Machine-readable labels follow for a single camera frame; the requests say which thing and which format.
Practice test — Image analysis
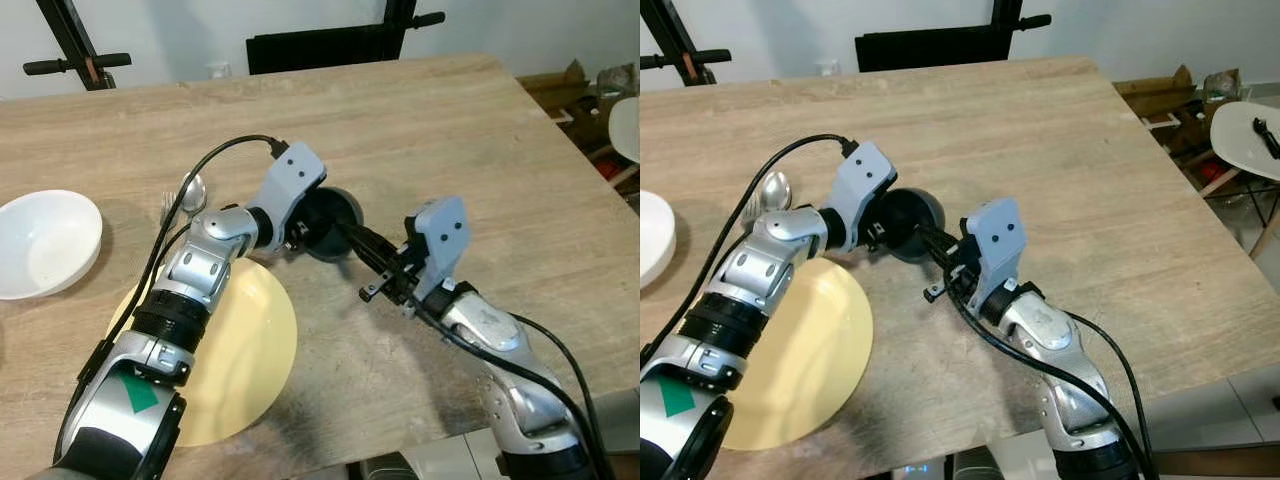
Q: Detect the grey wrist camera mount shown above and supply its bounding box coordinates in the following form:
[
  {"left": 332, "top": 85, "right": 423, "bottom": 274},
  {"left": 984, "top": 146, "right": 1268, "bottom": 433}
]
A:
[
  {"left": 828, "top": 140, "right": 898, "bottom": 251},
  {"left": 246, "top": 141, "right": 328, "bottom": 253},
  {"left": 405, "top": 196, "right": 472, "bottom": 292},
  {"left": 962, "top": 197, "right": 1030, "bottom": 292}
]

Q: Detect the white bowl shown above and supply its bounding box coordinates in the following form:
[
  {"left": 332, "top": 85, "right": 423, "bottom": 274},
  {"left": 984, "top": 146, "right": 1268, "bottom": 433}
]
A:
[
  {"left": 0, "top": 190, "right": 104, "bottom": 302},
  {"left": 640, "top": 190, "right": 678, "bottom": 291}
]

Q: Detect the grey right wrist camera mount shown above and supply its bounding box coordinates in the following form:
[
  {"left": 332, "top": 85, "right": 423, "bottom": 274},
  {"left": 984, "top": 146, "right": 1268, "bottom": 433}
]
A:
[
  {"left": 962, "top": 197, "right": 1030, "bottom": 292},
  {"left": 405, "top": 196, "right": 472, "bottom": 292}
]

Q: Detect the black metal stand with handle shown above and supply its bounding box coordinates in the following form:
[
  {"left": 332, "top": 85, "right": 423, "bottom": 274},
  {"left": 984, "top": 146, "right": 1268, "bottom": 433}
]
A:
[
  {"left": 640, "top": 0, "right": 737, "bottom": 87},
  {"left": 22, "top": 0, "right": 133, "bottom": 93}
]

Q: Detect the white chair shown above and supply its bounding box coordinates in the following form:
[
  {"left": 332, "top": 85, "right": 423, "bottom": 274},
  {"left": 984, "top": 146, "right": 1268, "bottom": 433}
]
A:
[
  {"left": 608, "top": 95, "right": 641, "bottom": 167},
  {"left": 1200, "top": 100, "right": 1280, "bottom": 261}
]

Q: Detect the black mug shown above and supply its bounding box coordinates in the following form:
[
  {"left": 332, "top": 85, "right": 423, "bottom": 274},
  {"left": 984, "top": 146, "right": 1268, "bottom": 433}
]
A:
[
  {"left": 880, "top": 187, "right": 947, "bottom": 265},
  {"left": 297, "top": 186, "right": 365, "bottom": 264}
]

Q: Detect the yellow plate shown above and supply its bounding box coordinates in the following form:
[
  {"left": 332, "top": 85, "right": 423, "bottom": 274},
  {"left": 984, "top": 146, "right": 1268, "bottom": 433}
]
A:
[
  {"left": 715, "top": 257, "right": 875, "bottom": 453},
  {"left": 105, "top": 255, "right": 299, "bottom": 448}
]

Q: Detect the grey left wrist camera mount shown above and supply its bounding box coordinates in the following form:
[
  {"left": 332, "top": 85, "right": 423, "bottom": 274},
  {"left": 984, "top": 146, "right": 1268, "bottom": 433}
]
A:
[
  {"left": 828, "top": 140, "right": 898, "bottom": 251},
  {"left": 246, "top": 141, "right": 328, "bottom": 253}
]

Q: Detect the silver spoon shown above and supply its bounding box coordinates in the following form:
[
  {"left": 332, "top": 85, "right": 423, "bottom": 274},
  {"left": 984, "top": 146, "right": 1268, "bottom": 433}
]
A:
[
  {"left": 756, "top": 171, "right": 794, "bottom": 219},
  {"left": 172, "top": 174, "right": 209, "bottom": 241}
]

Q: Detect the small black object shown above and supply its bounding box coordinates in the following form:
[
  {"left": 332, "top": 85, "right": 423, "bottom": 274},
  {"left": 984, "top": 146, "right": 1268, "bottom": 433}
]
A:
[{"left": 1252, "top": 117, "right": 1280, "bottom": 161}]

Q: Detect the brown cardboard box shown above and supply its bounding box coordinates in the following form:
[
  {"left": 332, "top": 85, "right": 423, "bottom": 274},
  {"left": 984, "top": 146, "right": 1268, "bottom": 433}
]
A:
[
  {"left": 1113, "top": 65, "right": 1243, "bottom": 193},
  {"left": 518, "top": 60, "right": 641, "bottom": 191}
]

